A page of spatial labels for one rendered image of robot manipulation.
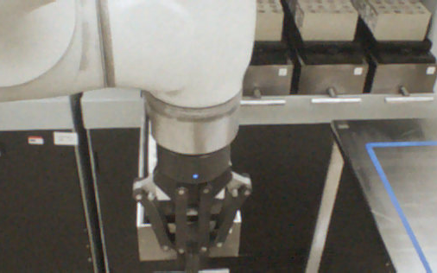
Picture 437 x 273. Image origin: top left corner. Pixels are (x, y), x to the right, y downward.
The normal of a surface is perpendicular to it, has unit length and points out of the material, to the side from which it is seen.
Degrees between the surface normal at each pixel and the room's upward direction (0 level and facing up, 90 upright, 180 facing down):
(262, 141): 90
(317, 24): 90
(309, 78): 90
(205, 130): 90
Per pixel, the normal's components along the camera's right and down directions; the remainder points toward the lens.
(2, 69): 0.27, 0.72
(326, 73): 0.11, 0.61
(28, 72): 0.46, 0.53
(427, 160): 0.05, -0.79
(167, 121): -0.45, 0.53
